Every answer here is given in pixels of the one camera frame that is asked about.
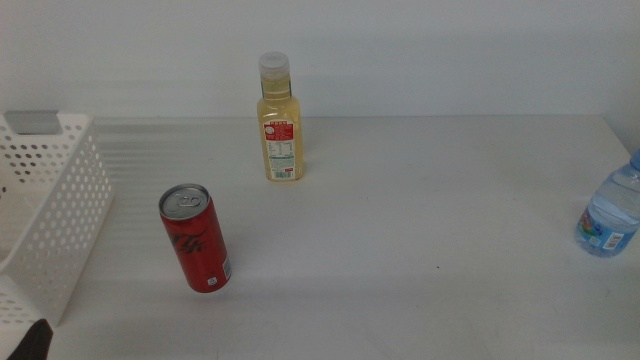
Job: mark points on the red soda can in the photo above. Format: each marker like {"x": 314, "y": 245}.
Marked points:
{"x": 197, "y": 245}

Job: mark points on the yellow juice bottle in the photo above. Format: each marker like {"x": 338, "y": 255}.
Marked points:
{"x": 281, "y": 145}

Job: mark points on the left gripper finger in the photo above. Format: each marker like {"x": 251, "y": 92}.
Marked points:
{"x": 35, "y": 342}

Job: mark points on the blue-capped water bottle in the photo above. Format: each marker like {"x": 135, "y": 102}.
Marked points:
{"x": 612, "y": 215}

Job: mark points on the white perforated plastic basket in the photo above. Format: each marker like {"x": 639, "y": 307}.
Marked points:
{"x": 55, "y": 225}

